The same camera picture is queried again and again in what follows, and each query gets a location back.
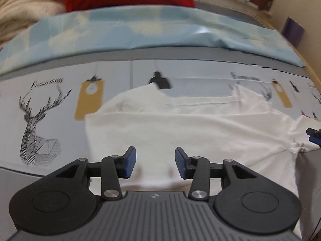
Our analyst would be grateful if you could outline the white t-shirt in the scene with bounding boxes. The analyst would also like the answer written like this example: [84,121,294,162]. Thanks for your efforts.
[84,83,317,236]

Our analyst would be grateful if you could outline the deer print grey bedsheet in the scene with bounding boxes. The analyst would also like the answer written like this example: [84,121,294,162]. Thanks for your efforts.
[1,60,320,175]

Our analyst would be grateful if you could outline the purple box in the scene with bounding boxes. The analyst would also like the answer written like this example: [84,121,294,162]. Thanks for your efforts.
[281,17,305,48]

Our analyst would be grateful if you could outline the light blue patterned sheet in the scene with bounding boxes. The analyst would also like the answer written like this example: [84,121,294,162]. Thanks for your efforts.
[1,5,304,74]

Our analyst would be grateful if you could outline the cream folded blanket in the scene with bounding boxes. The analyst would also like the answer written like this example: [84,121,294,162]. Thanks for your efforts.
[1,0,66,47]

